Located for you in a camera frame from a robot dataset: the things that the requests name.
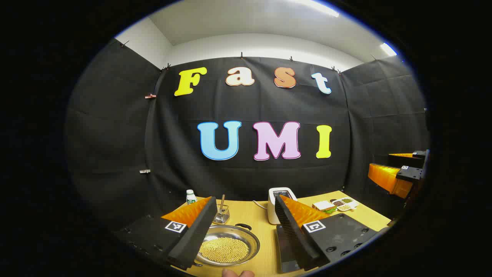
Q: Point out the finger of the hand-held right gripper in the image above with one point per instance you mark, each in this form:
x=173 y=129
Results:
x=419 y=154
x=411 y=175

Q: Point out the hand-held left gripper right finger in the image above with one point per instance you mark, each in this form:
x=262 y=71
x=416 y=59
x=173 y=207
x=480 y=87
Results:
x=298 y=238

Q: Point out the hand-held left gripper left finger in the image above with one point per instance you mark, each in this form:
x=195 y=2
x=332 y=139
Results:
x=196 y=234

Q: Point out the stainless steel pot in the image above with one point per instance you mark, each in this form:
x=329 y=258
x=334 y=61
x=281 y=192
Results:
x=248 y=239

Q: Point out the pile of yellow soybeans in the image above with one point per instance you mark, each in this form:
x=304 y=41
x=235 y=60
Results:
x=225 y=250

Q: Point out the white plastic bottle green label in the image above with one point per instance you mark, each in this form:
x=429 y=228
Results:
x=191 y=198

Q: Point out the white toaster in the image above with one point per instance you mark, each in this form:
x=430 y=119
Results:
x=273 y=207

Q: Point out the sandwich with lettuce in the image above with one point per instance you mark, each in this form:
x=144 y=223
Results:
x=324 y=206

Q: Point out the wooden utensil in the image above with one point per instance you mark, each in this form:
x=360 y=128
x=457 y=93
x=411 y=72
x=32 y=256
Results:
x=222 y=202

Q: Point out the white divided dish of beans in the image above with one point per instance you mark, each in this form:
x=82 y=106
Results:
x=344 y=204

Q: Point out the short ceiling light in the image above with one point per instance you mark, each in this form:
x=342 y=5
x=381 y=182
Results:
x=388 y=49

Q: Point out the black backdrop cloth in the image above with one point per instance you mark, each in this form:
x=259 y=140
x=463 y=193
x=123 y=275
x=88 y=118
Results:
x=115 y=134

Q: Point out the red clip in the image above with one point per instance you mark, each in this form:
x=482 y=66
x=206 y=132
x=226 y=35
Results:
x=150 y=96

